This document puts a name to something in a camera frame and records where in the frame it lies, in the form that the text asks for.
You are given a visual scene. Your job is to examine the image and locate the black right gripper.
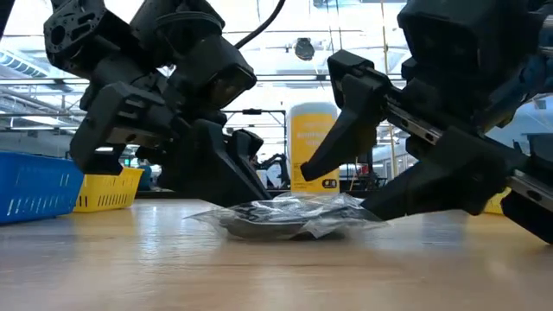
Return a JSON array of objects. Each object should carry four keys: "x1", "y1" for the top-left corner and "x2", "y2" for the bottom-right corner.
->
[{"x1": 300, "y1": 49, "x2": 553, "y2": 245}]

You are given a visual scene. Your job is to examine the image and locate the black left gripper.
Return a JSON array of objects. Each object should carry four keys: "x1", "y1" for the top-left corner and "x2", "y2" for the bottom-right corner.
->
[{"x1": 70, "y1": 64, "x2": 272, "y2": 207}]

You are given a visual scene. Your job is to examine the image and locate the clear plastic toiletry packet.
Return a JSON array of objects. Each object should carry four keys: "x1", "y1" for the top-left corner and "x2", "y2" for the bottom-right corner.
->
[{"x1": 185, "y1": 192, "x2": 389, "y2": 242}]

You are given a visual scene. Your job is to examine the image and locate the yellow disinfecting wipes canister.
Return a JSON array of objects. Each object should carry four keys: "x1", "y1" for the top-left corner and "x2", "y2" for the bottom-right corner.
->
[{"x1": 288, "y1": 102, "x2": 341, "y2": 194}]

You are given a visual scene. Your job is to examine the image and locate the yellow plastic basket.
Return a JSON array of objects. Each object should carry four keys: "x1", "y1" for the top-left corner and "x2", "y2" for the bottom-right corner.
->
[
  {"x1": 73, "y1": 166, "x2": 145, "y2": 214},
  {"x1": 482, "y1": 187, "x2": 512, "y2": 216}
]

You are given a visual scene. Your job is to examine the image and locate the black computer monitor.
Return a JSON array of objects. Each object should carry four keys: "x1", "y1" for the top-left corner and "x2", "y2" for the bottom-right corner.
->
[{"x1": 525, "y1": 132, "x2": 553, "y2": 157}]

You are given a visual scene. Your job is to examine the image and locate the blue plastic basket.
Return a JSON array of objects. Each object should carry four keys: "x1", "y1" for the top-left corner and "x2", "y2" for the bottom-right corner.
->
[{"x1": 0, "y1": 150, "x2": 86, "y2": 226}]

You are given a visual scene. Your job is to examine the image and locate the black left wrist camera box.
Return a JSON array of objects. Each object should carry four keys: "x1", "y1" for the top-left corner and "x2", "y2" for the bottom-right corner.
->
[{"x1": 166, "y1": 32, "x2": 258, "y2": 110}]

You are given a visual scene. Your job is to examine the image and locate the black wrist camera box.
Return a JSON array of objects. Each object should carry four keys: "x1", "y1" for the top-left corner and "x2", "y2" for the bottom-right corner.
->
[
  {"x1": 397, "y1": 0, "x2": 543, "y2": 86},
  {"x1": 166, "y1": 32, "x2": 258, "y2": 110}
]

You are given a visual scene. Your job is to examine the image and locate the yellow hanging cable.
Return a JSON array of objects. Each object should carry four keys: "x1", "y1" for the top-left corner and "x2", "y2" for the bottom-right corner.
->
[{"x1": 378, "y1": 0, "x2": 398, "y2": 179}]

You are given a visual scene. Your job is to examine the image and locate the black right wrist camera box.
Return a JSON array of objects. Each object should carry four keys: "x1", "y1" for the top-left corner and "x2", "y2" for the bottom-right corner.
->
[{"x1": 397, "y1": 0, "x2": 543, "y2": 86}]

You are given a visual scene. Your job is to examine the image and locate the black ceiling cable reel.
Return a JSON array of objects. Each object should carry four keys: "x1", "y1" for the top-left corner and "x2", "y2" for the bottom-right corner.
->
[{"x1": 294, "y1": 37, "x2": 316, "y2": 62}]

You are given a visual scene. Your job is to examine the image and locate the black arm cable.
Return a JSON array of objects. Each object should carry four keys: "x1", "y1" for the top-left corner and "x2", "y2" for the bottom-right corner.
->
[{"x1": 234, "y1": 0, "x2": 287, "y2": 50}]

